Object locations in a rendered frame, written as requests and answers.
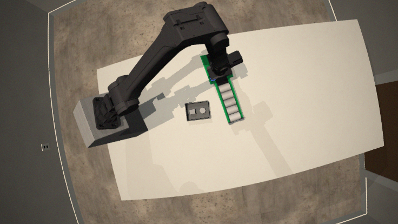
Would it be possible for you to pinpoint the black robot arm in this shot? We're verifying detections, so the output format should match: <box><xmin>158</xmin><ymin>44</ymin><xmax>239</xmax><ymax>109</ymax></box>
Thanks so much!
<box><xmin>92</xmin><ymin>2</ymin><xmax>243</xmax><ymax>130</ymax></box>

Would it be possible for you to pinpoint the grey steel cylinder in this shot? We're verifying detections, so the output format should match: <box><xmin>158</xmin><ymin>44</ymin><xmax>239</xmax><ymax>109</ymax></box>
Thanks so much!
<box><xmin>218</xmin><ymin>82</ymin><xmax>231</xmax><ymax>93</ymax></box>
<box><xmin>226</xmin><ymin>104</ymin><xmax>239</xmax><ymax>115</ymax></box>
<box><xmin>229</xmin><ymin>111</ymin><xmax>241</xmax><ymax>122</ymax></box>
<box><xmin>224</xmin><ymin>97</ymin><xmax>236</xmax><ymax>108</ymax></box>
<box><xmin>221</xmin><ymin>90</ymin><xmax>234</xmax><ymax>100</ymax></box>

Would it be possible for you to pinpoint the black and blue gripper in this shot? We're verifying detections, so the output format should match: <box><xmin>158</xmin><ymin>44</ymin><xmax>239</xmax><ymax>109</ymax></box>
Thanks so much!
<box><xmin>207</xmin><ymin>66</ymin><xmax>233</xmax><ymax>81</ymax></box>

